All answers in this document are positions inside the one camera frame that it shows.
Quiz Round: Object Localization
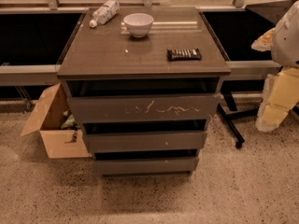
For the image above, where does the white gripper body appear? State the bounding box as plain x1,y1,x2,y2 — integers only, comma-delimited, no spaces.
271,1,299,68

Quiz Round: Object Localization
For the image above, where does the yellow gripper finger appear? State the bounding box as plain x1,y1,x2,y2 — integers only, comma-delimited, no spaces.
251,28,276,51
255,67,299,132

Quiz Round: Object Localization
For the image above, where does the grey bottom drawer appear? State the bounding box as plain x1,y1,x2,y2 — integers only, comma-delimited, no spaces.
94,157,199,175

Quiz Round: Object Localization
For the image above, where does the grey drawer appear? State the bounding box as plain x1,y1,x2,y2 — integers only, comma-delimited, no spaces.
94,157,199,175
67,94,220,123
83,131,207,153

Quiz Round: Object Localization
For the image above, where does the grey top drawer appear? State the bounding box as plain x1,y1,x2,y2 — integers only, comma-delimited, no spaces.
67,94,220,123

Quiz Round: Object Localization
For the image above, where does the grey drawer cabinet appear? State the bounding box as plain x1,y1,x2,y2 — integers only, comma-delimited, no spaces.
56,5,232,177

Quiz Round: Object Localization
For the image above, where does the grey middle drawer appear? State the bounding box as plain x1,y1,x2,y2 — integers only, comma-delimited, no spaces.
83,131,207,153

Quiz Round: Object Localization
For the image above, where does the open cardboard box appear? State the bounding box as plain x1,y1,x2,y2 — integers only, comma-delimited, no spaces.
21,83,90,159

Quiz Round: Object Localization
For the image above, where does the black rolling stand table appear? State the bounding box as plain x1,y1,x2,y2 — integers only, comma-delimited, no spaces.
216,0,299,149

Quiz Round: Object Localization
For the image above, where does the dark chocolate bar wrapper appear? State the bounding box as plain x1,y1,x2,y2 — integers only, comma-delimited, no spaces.
166,49,202,61

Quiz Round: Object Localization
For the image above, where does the white ceramic bowl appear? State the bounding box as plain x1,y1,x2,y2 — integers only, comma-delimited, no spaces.
123,13,153,37

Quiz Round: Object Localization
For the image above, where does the clear plastic water bottle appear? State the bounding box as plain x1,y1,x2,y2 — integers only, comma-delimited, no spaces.
89,0,120,28

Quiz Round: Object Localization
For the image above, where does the green item in box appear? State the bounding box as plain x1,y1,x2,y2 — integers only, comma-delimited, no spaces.
61,115,76,129

